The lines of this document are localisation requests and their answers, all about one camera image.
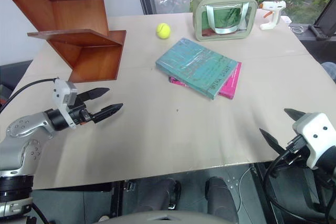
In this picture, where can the black stand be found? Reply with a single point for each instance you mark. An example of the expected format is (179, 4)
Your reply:
(324, 20)

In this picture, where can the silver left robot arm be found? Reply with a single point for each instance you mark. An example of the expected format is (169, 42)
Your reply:
(25, 129)

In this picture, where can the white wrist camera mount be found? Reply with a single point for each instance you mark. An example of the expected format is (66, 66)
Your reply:
(62, 95)
(316, 137)

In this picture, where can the yellow tennis ball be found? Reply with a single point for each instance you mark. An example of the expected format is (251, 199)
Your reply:
(163, 30)

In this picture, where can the blue-grey object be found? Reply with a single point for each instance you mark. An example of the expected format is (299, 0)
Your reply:
(330, 69)

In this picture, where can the wooden zigzag shelf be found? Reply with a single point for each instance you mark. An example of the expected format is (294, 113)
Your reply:
(65, 24)

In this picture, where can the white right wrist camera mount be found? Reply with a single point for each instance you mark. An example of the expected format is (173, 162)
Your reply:
(316, 137)

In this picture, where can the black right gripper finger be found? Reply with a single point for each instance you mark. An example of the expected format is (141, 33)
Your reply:
(294, 113)
(271, 140)

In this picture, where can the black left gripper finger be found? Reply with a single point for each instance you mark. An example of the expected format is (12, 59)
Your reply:
(107, 112)
(95, 93)

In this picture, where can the magenta book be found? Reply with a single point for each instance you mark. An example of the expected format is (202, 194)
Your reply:
(231, 82)

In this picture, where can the dark rounded robot leg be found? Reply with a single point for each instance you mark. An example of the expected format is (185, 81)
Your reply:
(220, 197)
(160, 195)

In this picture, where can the grey robot torso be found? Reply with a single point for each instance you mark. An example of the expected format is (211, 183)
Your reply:
(168, 217)

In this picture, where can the white hot glue gun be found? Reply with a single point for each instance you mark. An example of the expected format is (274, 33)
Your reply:
(271, 14)

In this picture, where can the green transparent toiletry bag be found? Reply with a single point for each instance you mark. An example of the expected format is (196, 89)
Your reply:
(224, 18)

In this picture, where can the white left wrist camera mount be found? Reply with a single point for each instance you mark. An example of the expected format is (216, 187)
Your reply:
(62, 95)

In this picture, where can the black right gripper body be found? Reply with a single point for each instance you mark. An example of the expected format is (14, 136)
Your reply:
(294, 154)

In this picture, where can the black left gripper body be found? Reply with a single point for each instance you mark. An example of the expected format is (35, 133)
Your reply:
(78, 112)

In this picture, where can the small white tray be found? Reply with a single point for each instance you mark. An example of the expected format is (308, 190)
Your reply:
(285, 19)

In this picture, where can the teal book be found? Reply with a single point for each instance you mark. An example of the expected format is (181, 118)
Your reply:
(195, 68)

